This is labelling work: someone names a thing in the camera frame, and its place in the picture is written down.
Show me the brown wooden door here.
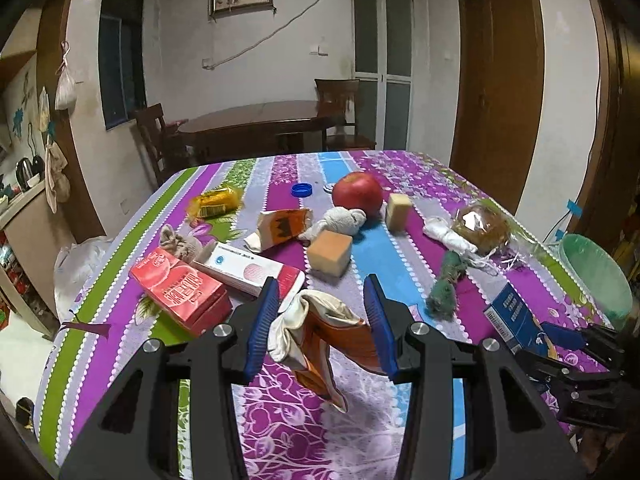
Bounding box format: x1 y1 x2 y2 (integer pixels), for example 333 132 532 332
449 0 547 217

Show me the white balled cloth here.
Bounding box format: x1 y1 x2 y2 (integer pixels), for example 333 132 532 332
299 207 367 247

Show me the orange and white carton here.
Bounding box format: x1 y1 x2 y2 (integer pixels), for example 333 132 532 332
267 290 386 413

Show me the glass double door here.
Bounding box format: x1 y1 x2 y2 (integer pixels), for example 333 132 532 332
351 0 415 151

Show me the green rope toy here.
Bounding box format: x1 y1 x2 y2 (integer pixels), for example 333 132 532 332
425 251 469 319

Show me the green trash bin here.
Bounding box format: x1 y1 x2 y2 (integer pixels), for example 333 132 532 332
556 233 634 329

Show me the wooden chair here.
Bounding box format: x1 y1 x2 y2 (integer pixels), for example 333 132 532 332
313 78 377 152
133 103 188 187

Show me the dark wooden dining table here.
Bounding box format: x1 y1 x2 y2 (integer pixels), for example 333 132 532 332
176 100 337 162

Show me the black kettle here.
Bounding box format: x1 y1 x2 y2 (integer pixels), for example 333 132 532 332
15 156 44 187

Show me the striped floral tablecloth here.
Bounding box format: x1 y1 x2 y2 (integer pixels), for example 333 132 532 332
32 150 621 480

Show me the flattened orange carton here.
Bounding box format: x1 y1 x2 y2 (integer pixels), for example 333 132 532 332
244 207 315 254

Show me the crumpled beige cloth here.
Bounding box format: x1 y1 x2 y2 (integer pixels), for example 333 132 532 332
159 225 204 262

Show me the wall cable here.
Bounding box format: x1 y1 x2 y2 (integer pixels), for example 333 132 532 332
202 0 354 69

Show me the large white plastic bag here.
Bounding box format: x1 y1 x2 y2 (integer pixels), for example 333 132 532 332
53 236 114 322

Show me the blue cigarette box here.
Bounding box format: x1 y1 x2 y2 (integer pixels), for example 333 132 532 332
482 282 551 357

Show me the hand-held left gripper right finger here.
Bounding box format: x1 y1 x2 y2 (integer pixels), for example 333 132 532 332
362 274 588 480

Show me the hanging beige cloth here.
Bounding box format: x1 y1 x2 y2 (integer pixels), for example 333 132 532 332
43 139 71 214

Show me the kitchen counter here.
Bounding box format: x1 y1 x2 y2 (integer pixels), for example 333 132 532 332
0 179 62 337

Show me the dark window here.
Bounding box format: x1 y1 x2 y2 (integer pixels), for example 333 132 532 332
98 0 147 131

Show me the pale yellow sponge block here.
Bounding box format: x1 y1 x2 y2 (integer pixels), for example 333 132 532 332
384 193 413 232

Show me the orange sponge block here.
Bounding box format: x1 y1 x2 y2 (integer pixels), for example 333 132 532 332
306 231 354 279

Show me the yellow snack packet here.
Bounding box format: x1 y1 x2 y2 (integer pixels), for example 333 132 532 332
187 185 244 219

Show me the red apple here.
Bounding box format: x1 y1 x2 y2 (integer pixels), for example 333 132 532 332
332 171 384 219

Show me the white and red flat box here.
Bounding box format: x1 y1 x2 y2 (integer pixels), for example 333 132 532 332
192 241 306 307

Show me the red paper carton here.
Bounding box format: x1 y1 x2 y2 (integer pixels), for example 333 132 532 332
129 247 233 337

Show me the bread in clear bag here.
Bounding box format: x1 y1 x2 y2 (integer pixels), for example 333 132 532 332
451 201 544 272

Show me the hanging white plastic bag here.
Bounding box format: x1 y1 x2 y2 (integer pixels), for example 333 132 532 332
54 41 77 111

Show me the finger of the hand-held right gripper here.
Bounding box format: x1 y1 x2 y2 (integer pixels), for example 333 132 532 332
542 322 623 361
515 350 623 396

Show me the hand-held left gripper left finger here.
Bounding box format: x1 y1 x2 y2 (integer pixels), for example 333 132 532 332
59 276 281 480

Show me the white cloth with string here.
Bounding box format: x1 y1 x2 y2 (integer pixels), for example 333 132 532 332
423 216 497 275

